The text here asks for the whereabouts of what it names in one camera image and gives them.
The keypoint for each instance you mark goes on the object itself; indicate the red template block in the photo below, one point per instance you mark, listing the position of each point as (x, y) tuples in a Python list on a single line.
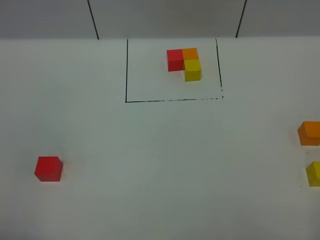
[(175, 60)]

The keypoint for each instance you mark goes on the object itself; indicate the yellow template block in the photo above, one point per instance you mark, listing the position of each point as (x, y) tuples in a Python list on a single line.
[(192, 70)]

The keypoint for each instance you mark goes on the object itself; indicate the orange template block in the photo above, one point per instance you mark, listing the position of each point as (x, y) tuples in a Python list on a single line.
[(190, 53)]

